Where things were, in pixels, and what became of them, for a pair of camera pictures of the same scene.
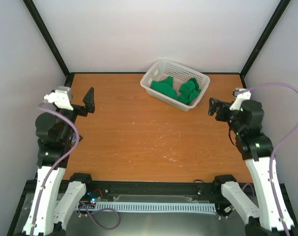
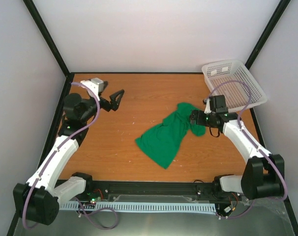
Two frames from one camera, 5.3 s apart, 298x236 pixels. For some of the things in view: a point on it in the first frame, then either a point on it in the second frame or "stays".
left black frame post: (47, 36) stays
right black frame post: (278, 13) stays
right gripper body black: (221, 115) -> (206, 122)
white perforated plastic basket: (175, 84) -> (232, 78)
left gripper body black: (82, 110) -> (107, 105)
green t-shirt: (189, 91) -> (163, 142)
